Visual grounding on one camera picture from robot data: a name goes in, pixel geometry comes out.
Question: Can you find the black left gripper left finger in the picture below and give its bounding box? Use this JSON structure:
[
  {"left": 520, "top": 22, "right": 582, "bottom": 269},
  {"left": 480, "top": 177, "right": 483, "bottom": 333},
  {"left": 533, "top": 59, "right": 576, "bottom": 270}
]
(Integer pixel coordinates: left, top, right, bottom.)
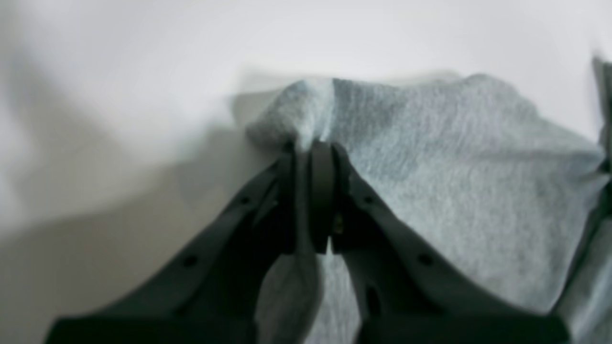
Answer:
[{"left": 46, "top": 143, "right": 296, "bottom": 344}]

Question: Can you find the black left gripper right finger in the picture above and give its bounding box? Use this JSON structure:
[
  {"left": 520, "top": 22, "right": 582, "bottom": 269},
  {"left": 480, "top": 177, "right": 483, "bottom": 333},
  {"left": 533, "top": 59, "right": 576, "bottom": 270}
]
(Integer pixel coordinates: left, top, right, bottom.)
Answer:
[{"left": 308, "top": 142, "right": 571, "bottom": 344}]

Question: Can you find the grey T-shirt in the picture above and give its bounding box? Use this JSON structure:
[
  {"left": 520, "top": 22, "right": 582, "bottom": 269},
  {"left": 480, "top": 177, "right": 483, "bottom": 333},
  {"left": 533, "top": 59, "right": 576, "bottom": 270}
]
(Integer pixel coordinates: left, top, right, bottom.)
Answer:
[{"left": 246, "top": 75, "right": 611, "bottom": 344}]

